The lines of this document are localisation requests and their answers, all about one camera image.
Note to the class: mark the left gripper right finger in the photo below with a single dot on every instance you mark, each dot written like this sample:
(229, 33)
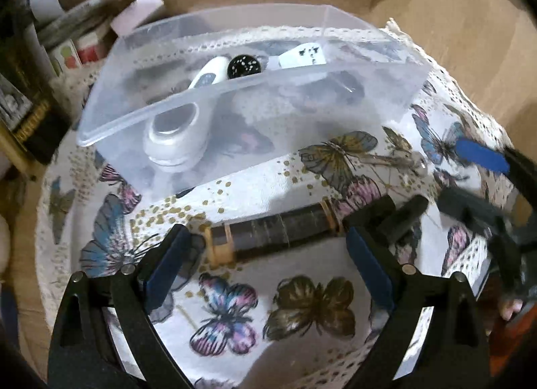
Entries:
(400, 290)

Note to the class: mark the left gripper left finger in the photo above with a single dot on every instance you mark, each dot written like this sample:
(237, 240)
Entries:
(138, 290)

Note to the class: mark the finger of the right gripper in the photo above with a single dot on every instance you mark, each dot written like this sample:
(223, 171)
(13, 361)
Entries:
(513, 164)
(476, 214)

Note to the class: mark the dark brown gold bottle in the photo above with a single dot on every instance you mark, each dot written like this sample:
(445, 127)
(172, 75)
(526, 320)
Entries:
(236, 242)

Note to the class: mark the black round perforated cap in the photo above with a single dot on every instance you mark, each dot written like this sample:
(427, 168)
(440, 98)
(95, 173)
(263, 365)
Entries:
(243, 65)

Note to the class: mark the orange cloth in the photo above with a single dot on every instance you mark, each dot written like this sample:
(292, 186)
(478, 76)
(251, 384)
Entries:
(506, 323)

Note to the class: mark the cream ceramic mug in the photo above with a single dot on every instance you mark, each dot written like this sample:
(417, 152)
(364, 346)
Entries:
(5, 245)

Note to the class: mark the butterfly print lace cloth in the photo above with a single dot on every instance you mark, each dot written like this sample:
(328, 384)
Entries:
(244, 194)

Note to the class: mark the dark wine bottle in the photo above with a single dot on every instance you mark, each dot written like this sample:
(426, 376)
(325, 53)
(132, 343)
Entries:
(28, 108)

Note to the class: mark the clear plastic storage box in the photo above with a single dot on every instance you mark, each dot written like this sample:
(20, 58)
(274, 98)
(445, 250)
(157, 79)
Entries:
(369, 79)

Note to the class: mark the white travel plug adapter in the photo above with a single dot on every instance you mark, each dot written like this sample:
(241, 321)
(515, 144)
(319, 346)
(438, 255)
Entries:
(303, 55)

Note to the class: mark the stack of papers and magazines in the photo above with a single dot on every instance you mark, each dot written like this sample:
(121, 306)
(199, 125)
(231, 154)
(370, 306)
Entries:
(61, 37)

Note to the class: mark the small pink white box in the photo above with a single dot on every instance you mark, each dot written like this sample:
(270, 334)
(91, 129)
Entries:
(135, 14)

